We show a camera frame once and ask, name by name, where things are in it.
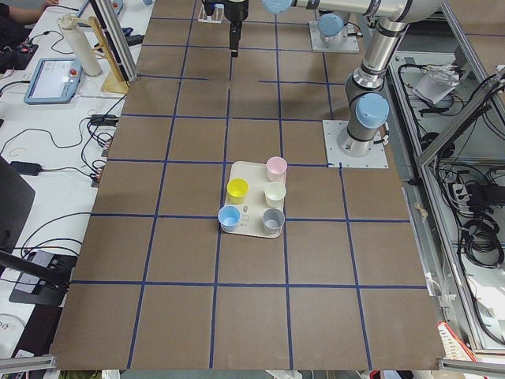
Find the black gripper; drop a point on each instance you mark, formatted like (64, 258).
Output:
(235, 11)

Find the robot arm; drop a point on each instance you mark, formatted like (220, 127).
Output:
(395, 18)
(332, 26)

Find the pink cup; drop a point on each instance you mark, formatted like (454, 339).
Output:
(276, 169)

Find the yellow cup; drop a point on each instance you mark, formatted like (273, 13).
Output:
(237, 189)

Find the cream white cup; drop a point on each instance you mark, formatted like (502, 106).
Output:
(275, 193)

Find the blue cup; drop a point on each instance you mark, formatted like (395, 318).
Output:
(229, 217)

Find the grey cup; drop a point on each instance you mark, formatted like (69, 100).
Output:
(273, 220)

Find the wooden stand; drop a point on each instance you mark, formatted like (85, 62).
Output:
(114, 81)

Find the white cylinder bottle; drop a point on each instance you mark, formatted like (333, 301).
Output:
(79, 45)

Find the blue teach pendant tablet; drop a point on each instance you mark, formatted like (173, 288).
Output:
(54, 81)

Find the cream plastic tray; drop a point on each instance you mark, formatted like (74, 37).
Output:
(254, 206)

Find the black monitor stand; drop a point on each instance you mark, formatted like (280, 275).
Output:
(44, 276)

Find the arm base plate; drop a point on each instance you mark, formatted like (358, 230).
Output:
(344, 152)
(345, 42)

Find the aluminium frame post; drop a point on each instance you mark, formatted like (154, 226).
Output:
(110, 25)

